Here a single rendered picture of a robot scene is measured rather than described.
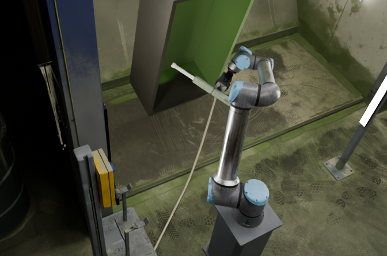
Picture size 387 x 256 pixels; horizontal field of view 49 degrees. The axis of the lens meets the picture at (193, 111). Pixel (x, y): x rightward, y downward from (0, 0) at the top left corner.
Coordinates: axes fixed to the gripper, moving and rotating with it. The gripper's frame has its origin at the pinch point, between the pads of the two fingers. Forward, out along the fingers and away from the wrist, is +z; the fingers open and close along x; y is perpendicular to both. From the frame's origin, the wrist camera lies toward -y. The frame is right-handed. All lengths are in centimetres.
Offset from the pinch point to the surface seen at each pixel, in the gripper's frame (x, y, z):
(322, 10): -61, 179, -77
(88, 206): 32, -136, 25
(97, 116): 53, -85, 16
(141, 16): 69, -10, -19
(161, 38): 49, -30, -20
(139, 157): 18, 24, 91
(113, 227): 15, -97, 61
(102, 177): 34, -143, 4
